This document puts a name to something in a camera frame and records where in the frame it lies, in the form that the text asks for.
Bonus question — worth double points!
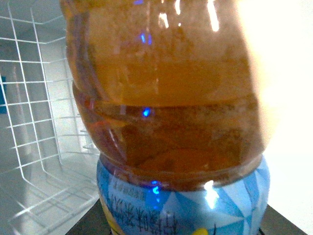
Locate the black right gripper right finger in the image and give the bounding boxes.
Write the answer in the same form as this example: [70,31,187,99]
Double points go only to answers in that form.
[259,205,307,235]

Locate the white blue chest freezer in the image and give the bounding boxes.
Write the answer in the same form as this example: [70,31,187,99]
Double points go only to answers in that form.
[262,0,313,235]

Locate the iced tea drink bottle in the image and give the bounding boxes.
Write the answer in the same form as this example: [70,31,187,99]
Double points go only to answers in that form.
[60,0,269,235]

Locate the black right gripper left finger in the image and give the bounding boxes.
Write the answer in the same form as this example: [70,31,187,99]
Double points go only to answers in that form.
[66,199,110,235]

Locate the white wire freezer basket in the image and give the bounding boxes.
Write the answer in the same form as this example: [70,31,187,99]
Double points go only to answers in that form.
[0,0,98,235]

